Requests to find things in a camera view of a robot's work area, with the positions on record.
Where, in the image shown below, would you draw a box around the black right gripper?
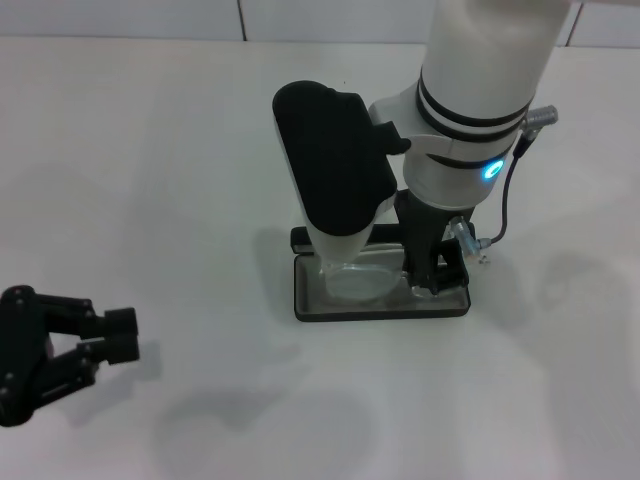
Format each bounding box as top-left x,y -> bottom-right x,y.
396,186 -> 475,298

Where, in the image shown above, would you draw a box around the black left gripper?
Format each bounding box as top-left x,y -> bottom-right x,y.
0,283 -> 142,430

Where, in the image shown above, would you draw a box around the clear white glasses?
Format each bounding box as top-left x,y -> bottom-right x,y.
317,217 -> 494,302

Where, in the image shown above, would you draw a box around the black glasses case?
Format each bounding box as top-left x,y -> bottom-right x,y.
289,225 -> 473,324

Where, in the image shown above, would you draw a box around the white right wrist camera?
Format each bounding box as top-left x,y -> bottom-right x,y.
271,78 -> 412,274

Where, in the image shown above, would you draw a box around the right arm cable with plug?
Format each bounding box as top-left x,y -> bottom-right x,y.
473,102 -> 562,250

